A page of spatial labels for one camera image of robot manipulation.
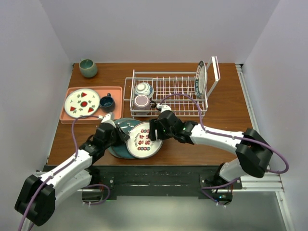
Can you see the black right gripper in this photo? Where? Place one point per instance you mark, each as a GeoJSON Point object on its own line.
{"type": "Point", "coordinates": [153, 124]}

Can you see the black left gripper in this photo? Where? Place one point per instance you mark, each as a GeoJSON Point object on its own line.
{"type": "Point", "coordinates": [122, 137]}

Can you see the teal glazed floral plate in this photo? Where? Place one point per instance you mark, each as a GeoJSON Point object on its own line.
{"type": "Point", "coordinates": [122, 149]}

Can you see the red Chinese text white plate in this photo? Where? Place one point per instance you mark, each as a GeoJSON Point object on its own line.
{"type": "Point", "coordinates": [139, 144]}

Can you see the purple mug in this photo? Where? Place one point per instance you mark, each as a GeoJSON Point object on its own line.
{"type": "Point", "coordinates": [142, 105]}

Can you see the blue floral ceramic bowl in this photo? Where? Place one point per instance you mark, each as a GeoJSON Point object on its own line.
{"type": "Point", "coordinates": [145, 89]}

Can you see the green rimmed white plate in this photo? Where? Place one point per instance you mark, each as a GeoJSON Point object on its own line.
{"type": "Point", "coordinates": [200, 80]}

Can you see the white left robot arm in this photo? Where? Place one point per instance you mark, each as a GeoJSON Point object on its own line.
{"type": "Point", "coordinates": [37, 198]}

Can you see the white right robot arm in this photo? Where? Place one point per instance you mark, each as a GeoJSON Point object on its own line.
{"type": "Point", "coordinates": [252, 151]}

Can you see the dark blue small mug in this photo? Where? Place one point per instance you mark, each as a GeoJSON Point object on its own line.
{"type": "Point", "coordinates": [107, 103]}

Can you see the salmon pink tray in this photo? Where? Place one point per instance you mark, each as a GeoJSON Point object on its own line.
{"type": "Point", "coordinates": [116, 93]}

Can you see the watermelon pattern white plate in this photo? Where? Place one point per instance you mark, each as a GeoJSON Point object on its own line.
{"type": "Point", "coordinates": [82, 102]}

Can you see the green ceramic cup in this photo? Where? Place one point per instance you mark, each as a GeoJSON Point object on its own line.
{"type": "Point", "coordinates": [88, 68]}

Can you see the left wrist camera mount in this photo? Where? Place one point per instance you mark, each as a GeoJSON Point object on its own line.
{"type": "Point", "coordinates": [108, 118]}

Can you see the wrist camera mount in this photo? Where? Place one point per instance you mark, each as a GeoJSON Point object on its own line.
{"type": "Point", "coordinates": [162, 107]}
{"type": "Point", "coordinates": [108, 118]}

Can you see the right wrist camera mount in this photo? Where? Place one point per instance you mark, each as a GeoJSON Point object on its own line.
{"type": "Point", "coordinates": [162, 107]}

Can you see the white wire dish rack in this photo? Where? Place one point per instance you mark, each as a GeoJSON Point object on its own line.
{"type": "Point", "coordinates": [175, 89]}

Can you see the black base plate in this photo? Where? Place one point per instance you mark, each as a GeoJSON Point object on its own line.
{"type": "Point", "coordinates": [148, 180]}

